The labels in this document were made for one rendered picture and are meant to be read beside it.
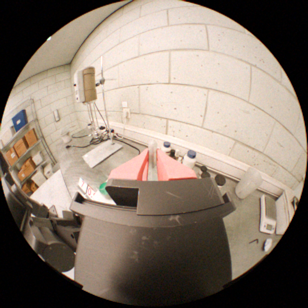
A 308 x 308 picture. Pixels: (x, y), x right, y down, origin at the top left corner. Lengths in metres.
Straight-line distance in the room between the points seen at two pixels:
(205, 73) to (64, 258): 0.71
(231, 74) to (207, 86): 0.16
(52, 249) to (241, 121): 0.70
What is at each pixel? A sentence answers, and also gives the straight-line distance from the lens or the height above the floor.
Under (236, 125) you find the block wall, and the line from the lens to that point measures 0.57.
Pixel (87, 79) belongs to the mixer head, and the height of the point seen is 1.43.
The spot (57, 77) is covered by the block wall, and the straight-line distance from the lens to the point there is 2.78.
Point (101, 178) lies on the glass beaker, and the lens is 0.36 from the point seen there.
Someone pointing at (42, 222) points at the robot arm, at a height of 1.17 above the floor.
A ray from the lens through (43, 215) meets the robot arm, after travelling 0.54.
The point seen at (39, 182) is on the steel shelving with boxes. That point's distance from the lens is 2.71.
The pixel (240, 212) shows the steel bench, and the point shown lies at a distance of 0.60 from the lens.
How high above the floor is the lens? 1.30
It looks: 37 degrees down
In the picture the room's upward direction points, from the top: straight up
